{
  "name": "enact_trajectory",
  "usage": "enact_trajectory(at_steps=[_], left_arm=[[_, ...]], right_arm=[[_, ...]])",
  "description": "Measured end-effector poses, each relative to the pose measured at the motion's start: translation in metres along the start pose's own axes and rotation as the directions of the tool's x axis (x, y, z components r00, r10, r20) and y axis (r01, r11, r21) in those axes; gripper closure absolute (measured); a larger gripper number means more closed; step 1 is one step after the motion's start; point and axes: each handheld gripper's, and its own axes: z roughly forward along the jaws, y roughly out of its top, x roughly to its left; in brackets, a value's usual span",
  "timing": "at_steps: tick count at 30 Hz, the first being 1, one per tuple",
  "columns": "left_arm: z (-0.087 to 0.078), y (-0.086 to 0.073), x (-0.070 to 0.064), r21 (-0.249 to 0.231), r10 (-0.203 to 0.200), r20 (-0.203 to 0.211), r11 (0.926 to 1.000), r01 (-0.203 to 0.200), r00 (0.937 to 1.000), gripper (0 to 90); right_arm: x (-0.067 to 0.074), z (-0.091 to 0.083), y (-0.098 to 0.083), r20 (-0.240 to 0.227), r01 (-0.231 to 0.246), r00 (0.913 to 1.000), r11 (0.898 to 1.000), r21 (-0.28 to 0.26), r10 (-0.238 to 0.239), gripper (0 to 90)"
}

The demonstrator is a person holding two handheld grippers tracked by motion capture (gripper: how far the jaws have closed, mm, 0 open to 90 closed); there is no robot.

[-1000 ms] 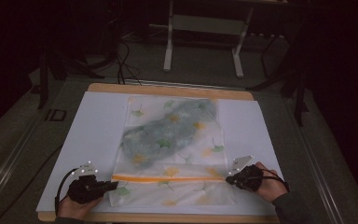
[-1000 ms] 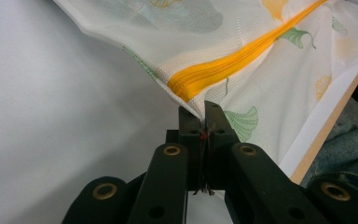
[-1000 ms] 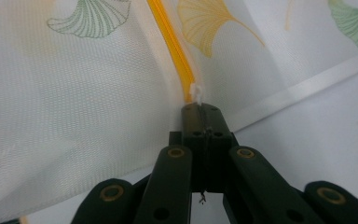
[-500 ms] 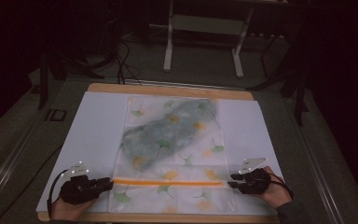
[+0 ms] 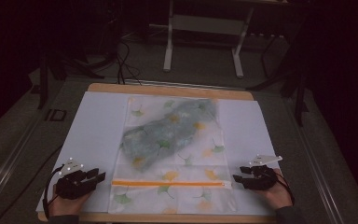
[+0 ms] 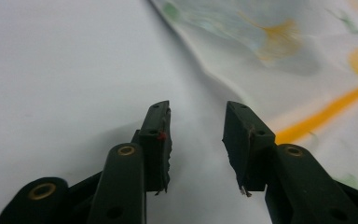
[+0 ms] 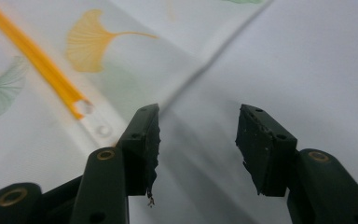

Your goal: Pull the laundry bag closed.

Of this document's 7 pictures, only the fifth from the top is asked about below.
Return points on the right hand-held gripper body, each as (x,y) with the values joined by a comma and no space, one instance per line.
(262,177)

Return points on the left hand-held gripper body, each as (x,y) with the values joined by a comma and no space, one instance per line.
(73,183)

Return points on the translucent leaf-print zipper bag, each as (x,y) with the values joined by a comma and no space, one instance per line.
(199,161)

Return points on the blue-green fuzzy cloth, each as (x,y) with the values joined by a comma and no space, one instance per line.
(171,130)

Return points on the person's left hand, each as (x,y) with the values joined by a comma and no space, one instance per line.
(66,205)

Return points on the person's right hand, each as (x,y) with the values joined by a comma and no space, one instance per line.
(276,196)

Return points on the white paper sheet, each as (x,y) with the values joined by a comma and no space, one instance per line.
(96,124)

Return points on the black metal stand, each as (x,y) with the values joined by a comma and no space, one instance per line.
(298,93)
(43,77)

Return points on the metal floor rail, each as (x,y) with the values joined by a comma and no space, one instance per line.
(317,168)
(9,161)

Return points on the black rectangular floor bracket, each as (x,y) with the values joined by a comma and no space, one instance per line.
(56,115)

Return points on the white metal table frame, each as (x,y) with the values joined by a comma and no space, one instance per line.
(206,25)

